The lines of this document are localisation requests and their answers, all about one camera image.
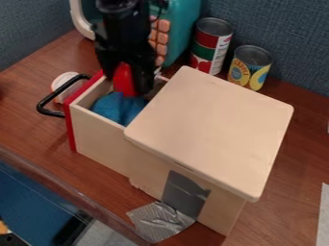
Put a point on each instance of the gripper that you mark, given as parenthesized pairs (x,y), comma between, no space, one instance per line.
(124,51)

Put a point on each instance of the red toy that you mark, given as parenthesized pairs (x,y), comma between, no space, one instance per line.
(124,81)

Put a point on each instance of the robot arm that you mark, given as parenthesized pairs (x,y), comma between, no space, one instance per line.
(122,22)

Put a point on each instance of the drawer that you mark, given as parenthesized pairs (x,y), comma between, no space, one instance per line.
(92,134)

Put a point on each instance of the blue cloth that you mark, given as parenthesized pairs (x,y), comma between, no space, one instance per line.
(115,109)

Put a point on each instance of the teal toy microwave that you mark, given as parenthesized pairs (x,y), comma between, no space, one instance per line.
(182,22)

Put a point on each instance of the red and green can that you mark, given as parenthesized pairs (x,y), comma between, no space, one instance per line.
(210,44)

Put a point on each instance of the cabinet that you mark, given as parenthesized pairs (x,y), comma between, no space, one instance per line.
(214,128)

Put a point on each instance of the yellow and blue can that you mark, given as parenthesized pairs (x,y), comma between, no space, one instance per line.
(248,68)

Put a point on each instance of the grey tape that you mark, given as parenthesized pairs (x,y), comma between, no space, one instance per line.
(182,195)

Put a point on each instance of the white sheet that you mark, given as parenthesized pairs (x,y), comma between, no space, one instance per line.
(324,217)

